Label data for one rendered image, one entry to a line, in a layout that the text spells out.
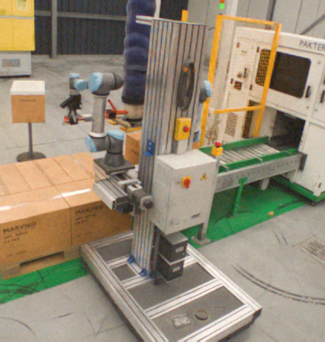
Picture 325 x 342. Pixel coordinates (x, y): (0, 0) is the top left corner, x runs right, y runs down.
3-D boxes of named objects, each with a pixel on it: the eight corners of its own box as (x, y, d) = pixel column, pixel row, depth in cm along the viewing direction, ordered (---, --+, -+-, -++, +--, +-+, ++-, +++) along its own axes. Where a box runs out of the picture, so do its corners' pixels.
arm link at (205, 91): (178, 134, 284) (191, 75, 245) (197, 136, 286) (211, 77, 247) (179, 144, 276) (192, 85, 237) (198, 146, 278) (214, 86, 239)
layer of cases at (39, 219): (86, 183, 408) (86, 151, 391) (130, 229, 337) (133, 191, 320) (-24, 206, 340) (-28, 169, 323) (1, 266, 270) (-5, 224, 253)
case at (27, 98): (45, 122, 440) (44, 91, 423) (11, 123, 427) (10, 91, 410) (44, 109, 491) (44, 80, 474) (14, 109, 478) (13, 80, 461)
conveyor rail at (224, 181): (295, 166, 453) (299, 153, 445) (298, 168, 450) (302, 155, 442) (146, 208, 323) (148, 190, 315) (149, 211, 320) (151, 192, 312)
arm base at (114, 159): (128, 165, 253) (129, 152, 249) (109, 168, 245) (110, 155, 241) (118, 156, 264) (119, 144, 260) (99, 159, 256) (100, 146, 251)
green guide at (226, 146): (262, 139, 491) (263, 133, 487) (268, 142, 484) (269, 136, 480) (170, 156, 401) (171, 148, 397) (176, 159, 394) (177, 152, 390)
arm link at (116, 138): (126, 151, 249) (127, 133, 243) (108, 153, 242) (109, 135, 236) (118, 145, 258) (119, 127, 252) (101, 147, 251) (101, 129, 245)
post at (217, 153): (201, 237, 362) (217, 145, 320) (205, 240, 357) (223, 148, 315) (195, 239, 358) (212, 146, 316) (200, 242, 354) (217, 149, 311)
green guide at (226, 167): (293, 153, 453) (294, 147, 449) (300, 156, 446) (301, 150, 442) (201, 175, 363) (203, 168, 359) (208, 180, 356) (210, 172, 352)
